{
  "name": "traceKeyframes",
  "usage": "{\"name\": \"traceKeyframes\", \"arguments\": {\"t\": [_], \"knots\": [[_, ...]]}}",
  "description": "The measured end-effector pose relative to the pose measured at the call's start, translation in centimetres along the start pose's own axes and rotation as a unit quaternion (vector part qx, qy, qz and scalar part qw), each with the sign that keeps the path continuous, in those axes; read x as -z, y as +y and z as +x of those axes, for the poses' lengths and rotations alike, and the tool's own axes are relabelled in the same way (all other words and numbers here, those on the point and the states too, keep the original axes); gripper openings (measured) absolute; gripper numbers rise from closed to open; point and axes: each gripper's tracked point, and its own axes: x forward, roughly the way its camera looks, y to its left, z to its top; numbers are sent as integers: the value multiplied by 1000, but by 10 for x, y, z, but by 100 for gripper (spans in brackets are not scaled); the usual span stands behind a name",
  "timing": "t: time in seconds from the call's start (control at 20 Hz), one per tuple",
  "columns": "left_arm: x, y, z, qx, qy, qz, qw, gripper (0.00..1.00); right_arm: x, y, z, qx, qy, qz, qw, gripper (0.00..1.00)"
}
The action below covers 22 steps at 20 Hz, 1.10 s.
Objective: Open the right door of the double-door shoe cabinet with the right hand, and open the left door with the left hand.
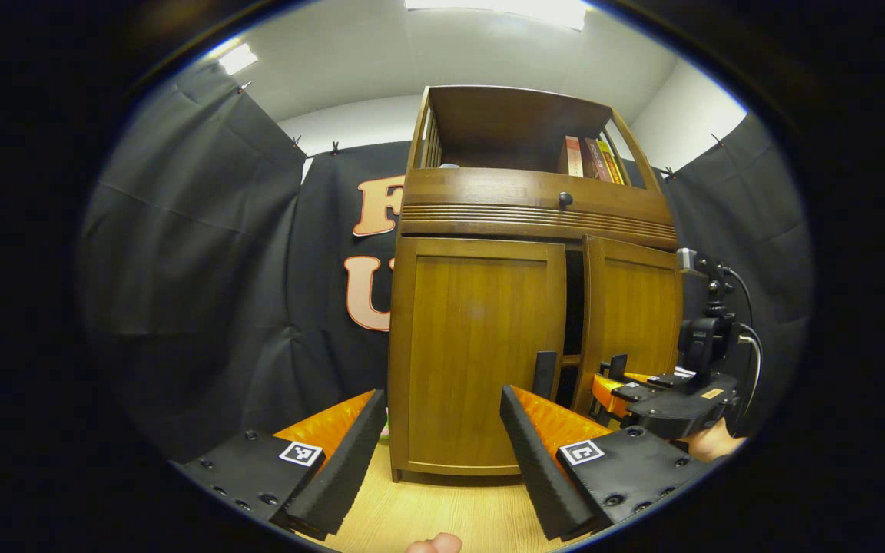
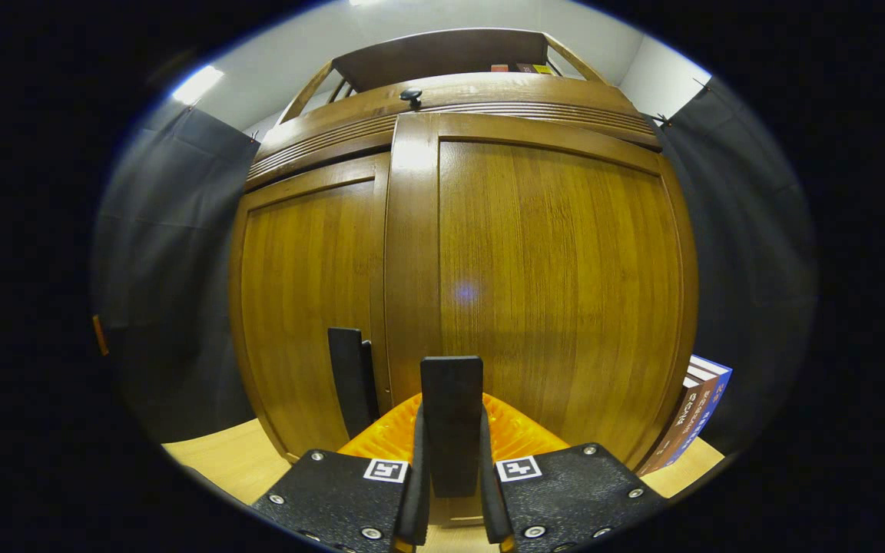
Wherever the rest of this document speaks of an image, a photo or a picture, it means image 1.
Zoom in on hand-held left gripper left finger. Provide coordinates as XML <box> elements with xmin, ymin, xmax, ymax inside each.
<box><xmin>170</xmin><ymin>389</ymin><xmax>388</xmax><ymax>542</ymax></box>

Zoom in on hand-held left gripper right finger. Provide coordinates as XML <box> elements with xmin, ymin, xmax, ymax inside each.
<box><xmin>499</xmin><ymin>384</ymin><xmax>712</xmax><ymax>542</ymax></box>

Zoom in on wooden double-door shoe cabinet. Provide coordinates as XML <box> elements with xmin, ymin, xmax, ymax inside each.
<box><xmin>387</xmin><ymin>84</ymin><xmax>685</xmax><ymax>483</ymax></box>

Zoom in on dark brown book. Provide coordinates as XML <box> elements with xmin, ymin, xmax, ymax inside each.
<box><xmin>582</xmin><ymin>137</ymin><xmax>611</xmax><ymax>183</ymax></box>

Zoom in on black backdrop cloth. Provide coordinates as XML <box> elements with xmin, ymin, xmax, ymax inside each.
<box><xmin>80</xmin><ymin>61</ymin><xmax>816</xmax><ymax>465</ymax></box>

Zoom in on large ceiling light panel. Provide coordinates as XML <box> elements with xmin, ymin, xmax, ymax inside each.
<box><xmin>404</xmin><ymin>0</ymin><xmax>588</xmax><ymax>31</ymax></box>

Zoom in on small ceiling light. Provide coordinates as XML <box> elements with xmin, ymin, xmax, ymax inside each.
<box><xmin>218</xmin><ymin>44</ymin><xmax>259</xmax><ymax>75</ymax></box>

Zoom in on black cable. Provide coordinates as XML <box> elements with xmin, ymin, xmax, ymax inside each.
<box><xmin>723</xmin><ymin>265</ymin><xmax>764</xmax><ymax>419</ymax></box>

